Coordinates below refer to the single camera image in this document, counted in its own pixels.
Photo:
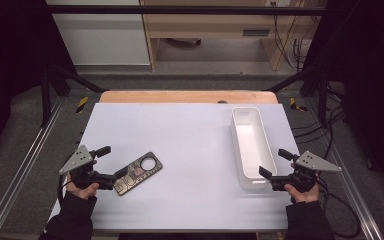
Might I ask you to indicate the grey metal part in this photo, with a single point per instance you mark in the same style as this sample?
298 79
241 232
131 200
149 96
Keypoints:
141 173

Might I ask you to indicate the yellow black tape marking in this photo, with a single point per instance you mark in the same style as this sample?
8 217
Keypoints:
295 105

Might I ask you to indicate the white cabinet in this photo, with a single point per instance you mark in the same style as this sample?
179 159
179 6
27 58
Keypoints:
103 36

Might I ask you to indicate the black horizontal frame bar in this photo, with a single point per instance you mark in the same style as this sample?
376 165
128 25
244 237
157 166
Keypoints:
180 10

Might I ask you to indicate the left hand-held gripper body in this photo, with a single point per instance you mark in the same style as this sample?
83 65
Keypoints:
80 159

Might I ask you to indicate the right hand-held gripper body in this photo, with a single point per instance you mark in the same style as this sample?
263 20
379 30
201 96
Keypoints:
313 161

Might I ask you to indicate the black frame strut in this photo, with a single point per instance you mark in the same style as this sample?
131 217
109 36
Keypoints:
322 96
45 100

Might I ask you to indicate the person's left hand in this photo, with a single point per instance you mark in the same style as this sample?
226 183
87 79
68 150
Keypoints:
81 193

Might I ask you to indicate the black curtain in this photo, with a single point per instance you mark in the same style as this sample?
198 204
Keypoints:
373 83
10 66

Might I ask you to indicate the person's right hand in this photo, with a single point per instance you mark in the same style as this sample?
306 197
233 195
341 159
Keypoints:
303 196

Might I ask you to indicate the aluminium rail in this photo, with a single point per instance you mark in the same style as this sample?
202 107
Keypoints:
24 166
367 220

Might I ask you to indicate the white plastic bin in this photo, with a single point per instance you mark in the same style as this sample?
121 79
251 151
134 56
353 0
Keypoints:
251 143

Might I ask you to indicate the white table mat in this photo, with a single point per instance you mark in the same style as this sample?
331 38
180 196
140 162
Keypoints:
180 150

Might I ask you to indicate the wooden desk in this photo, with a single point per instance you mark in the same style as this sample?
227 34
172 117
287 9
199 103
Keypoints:
210 25

